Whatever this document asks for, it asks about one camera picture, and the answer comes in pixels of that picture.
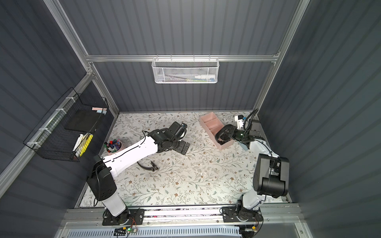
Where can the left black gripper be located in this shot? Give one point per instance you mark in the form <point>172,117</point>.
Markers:
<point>181,146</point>

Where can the pastel sticky notes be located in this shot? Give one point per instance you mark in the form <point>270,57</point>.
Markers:
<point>99,110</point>

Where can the white wire mesh basket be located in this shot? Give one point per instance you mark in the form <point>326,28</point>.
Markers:
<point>185,70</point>

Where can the yellow highlighter pack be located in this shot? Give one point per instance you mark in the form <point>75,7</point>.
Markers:
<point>86,140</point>

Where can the pink pen cup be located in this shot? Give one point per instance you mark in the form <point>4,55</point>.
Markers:
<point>113,146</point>

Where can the pink compartment storage tray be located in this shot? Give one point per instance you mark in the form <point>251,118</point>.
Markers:
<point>212,125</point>

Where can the black wire wall basket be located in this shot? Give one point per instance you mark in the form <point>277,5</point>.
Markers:
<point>68,132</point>

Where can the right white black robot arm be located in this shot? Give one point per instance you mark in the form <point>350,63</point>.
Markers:
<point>271,171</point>

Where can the white marker in basket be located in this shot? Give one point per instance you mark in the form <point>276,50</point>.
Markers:
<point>79,140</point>

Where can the short black leather belt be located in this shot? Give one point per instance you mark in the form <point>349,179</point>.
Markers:
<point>153,167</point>

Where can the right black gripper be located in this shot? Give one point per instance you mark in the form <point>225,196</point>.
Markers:
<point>224,136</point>

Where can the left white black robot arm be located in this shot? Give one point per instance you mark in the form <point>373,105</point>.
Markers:
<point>106,169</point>

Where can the floral table mat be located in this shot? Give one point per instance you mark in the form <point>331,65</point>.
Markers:
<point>205,175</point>

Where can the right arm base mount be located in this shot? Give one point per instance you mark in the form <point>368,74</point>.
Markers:
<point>231,214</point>

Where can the long black leather belt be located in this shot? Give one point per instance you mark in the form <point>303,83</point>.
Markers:
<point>225,134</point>

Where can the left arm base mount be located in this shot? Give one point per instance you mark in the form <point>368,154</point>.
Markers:
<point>129,217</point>

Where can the beige blue eraser block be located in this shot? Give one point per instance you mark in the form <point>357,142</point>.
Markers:
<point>245,146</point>

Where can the black notebook in basket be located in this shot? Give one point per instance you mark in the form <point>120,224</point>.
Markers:
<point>84,121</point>

